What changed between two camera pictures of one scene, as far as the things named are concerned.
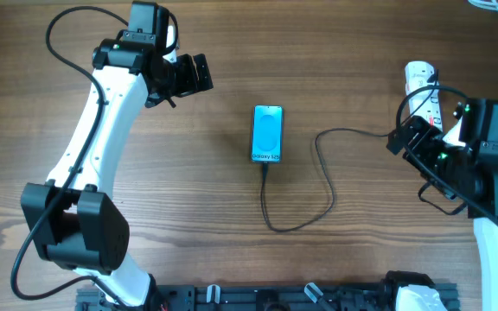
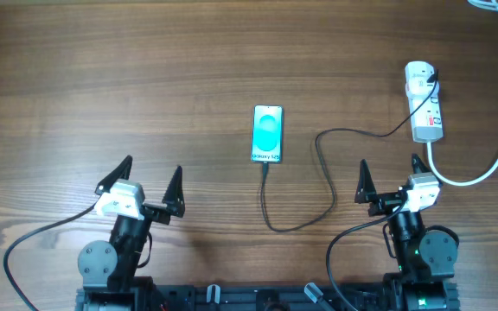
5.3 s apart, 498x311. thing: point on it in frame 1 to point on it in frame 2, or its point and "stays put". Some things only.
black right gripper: [428, 136] to [367, 193]
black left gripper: [188, 84] to [170, 199]
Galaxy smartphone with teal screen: [267, 134] stays put
